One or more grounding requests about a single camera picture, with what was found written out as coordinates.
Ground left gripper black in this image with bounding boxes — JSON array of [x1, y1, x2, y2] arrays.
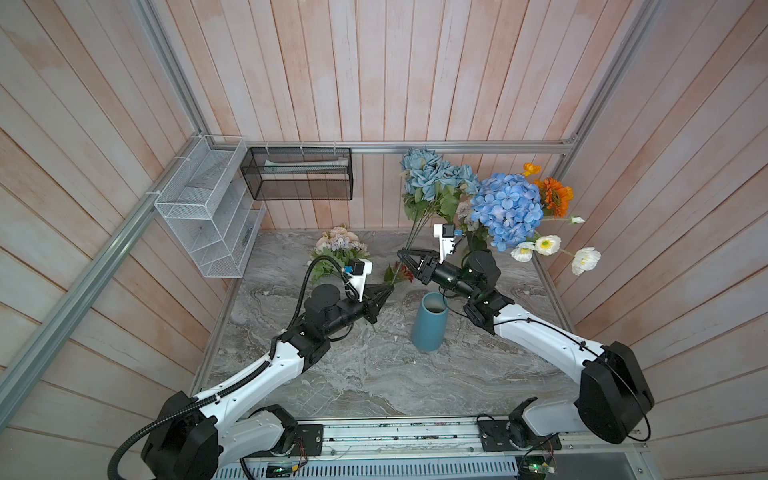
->
[[322, 282, 394, 336]]

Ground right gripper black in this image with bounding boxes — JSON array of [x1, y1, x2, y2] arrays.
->
[[400, 248, 478, 305]]

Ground red small flower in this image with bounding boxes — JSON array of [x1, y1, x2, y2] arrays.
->
[[384, 262, 414, 285]]

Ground teal ceramic vase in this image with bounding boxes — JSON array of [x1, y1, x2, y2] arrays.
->
[[411, 292, 448, 352]]

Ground dusty blue flower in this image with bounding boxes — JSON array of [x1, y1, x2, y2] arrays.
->
[[400, 149, 480, 249]]

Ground blue hydrangea flower stem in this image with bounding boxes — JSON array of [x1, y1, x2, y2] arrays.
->
[[465, 173, 544, 252]]

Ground orange gerbera flower stem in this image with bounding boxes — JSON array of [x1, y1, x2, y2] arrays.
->
[[534, 178, 574, 218]]

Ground white ranunculus flower stem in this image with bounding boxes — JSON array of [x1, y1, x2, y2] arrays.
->
[[511, 232, 602, 276]]

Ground pink purple mixed bouquet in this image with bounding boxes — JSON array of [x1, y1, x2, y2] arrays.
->
[[456, 200, 480, 234]]

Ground yellow poppy flower stem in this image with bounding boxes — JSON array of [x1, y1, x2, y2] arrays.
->
[[522, 163, 542, 177]]

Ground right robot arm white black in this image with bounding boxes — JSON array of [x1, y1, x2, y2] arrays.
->
[[398, 249, 655, 449]]

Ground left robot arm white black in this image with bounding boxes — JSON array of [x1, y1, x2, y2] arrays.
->
[[141, 284, 394, 479]]

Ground cream rose greenery bunch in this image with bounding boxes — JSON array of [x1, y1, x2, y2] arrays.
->
[[310, 225, 370, 284]]

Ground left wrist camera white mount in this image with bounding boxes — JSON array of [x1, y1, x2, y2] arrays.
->
[[344, 259, 373, 302]]

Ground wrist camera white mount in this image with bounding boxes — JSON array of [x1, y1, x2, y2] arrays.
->
[[433, 224, 463, 263], [344, 259, 373, 302]]

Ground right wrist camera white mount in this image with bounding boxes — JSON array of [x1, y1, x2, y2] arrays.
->
[[433, 224, 463, 263]]

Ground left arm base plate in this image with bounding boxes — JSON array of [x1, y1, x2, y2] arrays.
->
[[260, 423, 324, 458]]

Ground black corrugated cable conduit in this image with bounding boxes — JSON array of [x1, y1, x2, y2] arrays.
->
[[106, 254, 355, 480]]

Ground black mesh wall basket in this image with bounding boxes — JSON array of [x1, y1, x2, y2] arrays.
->
[[240, 146, 354, 201]]

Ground aluminium front rail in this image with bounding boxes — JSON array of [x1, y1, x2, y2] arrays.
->
[[192, 411, 649, 471]]

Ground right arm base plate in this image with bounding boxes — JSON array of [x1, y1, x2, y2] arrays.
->
[[475, 415, 562, 452]]

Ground white wire mesh shelf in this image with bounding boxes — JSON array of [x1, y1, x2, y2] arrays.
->
[[155, 135, 265, 279]]

